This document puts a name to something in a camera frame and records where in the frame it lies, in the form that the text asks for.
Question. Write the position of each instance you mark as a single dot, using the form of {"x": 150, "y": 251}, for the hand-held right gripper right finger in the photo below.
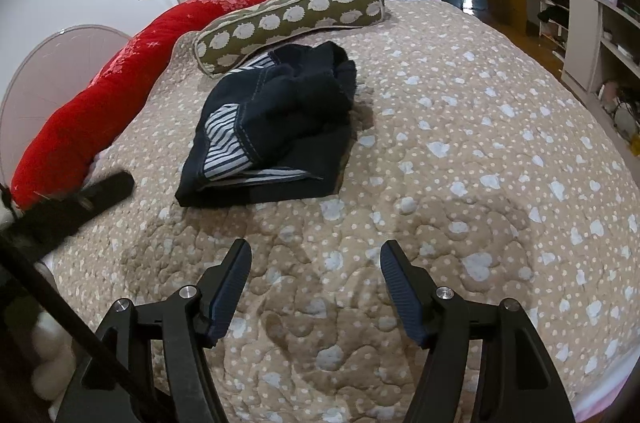
{"x": 402, "y": 293}

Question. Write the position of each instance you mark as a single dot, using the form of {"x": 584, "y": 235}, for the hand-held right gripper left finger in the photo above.
{"x": 230, "y": 288}

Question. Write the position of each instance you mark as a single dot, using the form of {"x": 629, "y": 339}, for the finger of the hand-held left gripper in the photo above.
{"x": 75, "y": 208}

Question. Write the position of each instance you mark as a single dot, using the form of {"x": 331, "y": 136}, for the striped navy pants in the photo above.
{"x": 280, "y": 113}

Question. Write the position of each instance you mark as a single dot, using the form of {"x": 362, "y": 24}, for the white round headboard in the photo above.
{"x": 45, "y": 78}

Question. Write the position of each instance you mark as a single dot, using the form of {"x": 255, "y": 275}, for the red quilt roll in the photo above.
{"x": 125, "y": 68}

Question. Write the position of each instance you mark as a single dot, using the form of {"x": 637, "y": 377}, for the white fluffy cloth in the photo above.
{"x": 52, "y": 358}

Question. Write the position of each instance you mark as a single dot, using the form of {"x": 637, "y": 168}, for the beige quilted bedspread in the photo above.
{"x": 475, "y": 128}

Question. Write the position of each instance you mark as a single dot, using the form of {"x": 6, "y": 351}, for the olive patterned bolster pillow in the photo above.
{"x": 290, "y": 15}

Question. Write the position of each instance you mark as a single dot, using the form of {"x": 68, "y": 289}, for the white shelf unit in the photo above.
{"x": 590, "y": 48}

